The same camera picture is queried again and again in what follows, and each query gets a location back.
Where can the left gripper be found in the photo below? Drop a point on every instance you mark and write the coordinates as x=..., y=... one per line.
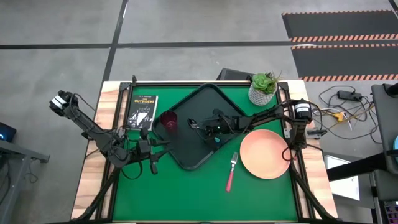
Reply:
x=143, y=151

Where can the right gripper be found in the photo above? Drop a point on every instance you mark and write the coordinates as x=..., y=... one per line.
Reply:
x=229, y=124

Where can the red translucent plastic cup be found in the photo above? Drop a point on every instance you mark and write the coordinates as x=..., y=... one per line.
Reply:
x=169, y=121

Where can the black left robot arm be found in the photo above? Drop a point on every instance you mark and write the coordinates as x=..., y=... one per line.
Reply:
x=90, y=127

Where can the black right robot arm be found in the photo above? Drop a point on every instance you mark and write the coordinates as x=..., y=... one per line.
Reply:
x=267, y=115

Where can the dark grey plastic tray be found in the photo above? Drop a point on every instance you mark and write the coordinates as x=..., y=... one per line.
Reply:
x=186, y=149

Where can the orange round plate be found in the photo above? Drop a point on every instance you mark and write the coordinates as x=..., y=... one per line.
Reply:
x=261, y=155

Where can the black paperback book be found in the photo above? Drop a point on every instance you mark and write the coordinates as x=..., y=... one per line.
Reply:
x=143, y=112

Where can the black flat box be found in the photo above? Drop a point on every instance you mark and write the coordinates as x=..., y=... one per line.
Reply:
x=231, y=74

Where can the succulent in white pot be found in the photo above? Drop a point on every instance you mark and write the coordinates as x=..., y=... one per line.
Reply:
x=261, y=96

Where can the green table mat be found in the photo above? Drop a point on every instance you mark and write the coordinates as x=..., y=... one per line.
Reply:
x=186, y=193

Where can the yellow power plug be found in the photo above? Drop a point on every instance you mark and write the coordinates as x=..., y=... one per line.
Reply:
x=338, y=116

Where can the grey metal desk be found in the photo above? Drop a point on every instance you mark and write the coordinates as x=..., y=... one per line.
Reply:
x=18, y=151

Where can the black power adapter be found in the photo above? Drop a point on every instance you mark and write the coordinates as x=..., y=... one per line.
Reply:
x=349, y=95

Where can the black orange-striped floor mat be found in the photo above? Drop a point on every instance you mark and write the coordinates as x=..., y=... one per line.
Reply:
x=342, y=62
x=339, y=25

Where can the white paper sheet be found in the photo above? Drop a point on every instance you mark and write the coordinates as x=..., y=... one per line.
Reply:
x=345, y=189

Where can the black box blue light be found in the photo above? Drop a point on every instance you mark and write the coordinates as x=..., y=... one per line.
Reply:
x=6, y=132

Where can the black flat beam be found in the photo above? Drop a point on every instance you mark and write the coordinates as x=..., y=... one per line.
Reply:
x=357, y=168

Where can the grey cart top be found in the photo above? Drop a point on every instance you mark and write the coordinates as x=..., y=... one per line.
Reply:
x=385, y=124

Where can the black aluminium table frame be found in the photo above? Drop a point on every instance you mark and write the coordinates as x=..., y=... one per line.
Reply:
x=119, y=102

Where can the black diagonal frame strut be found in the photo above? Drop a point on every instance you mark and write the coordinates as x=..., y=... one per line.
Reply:
x=93, y=205
x=311, y=196

